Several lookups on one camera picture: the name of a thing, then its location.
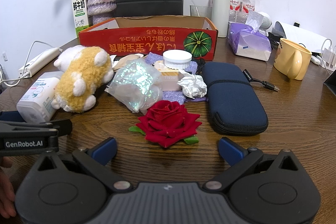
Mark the navy blue zip pouch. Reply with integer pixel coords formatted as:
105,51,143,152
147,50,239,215
202,62,269,135

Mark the red fabric rose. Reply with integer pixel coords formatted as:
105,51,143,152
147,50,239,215
129,101,203,148

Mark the white charger plug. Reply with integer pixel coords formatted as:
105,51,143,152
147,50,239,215
322,39,336,69

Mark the white thermos bottle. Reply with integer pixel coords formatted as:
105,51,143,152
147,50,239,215
211,0,231,38

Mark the yellow white plush toy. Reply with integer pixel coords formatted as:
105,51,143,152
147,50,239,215
53,46,114,113

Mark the white cotton swab box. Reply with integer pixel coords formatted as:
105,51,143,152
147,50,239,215
16,72,62,123

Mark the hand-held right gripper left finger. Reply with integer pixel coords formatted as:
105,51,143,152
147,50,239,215
37,137,132,191

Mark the white green milk carton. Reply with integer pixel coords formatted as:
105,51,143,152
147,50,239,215
71,0,90,31

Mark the clear glass cup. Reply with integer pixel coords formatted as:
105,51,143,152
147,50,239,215
189,5,213,18

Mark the white curved device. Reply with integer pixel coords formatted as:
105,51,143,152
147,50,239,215
272,21,336,54

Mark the purple cloth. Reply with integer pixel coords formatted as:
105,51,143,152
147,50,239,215
143,52,208,102

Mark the white round speaker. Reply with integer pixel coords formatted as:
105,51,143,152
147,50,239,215
259,11,273,30

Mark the iridescent plastic bag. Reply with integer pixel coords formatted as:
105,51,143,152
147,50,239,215
108,60,163,114

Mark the white power strip cord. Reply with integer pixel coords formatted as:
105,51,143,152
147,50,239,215
0,70,28,86

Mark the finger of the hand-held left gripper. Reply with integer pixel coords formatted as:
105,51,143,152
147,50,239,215
0,111,25,124
0,119,72,136

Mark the purple tissue pack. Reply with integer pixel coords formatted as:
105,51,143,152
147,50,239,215
227,10,272,62

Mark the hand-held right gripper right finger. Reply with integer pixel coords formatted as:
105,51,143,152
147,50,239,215
205,137,298,191

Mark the wooden desk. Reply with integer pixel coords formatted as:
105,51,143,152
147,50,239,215
0,30,336,224

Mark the person's left hand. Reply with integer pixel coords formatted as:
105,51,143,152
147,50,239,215
0,157,17,218

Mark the beige makeup puff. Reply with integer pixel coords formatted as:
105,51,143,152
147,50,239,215
112,53,145,72

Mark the beige small box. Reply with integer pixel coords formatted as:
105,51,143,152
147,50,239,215
155,61,184,92

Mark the yellow mug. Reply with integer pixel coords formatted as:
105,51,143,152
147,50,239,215
273,38,313,80

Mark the thin white cable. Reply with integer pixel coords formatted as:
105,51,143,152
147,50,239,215
25,40,59,68

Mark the white plastic bag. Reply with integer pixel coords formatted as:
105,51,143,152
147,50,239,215
177,74,208,98

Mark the red cardboard box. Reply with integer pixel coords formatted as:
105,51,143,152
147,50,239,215
78,16,219,62

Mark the clear plastic water bottle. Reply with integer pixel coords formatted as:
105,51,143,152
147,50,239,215
240,0,256,24
230,0,242,22

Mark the black stand box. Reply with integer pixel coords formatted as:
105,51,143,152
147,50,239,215
323,74,336,96

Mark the white round jar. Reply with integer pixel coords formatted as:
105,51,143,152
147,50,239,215
163,50,193,69

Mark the black usb cable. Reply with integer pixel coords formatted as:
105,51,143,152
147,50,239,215
243,69,280,92

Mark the white power strip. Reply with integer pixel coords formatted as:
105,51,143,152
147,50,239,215
18,47,63,77

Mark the black power adapter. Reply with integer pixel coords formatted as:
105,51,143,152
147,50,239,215
268,32,282,48

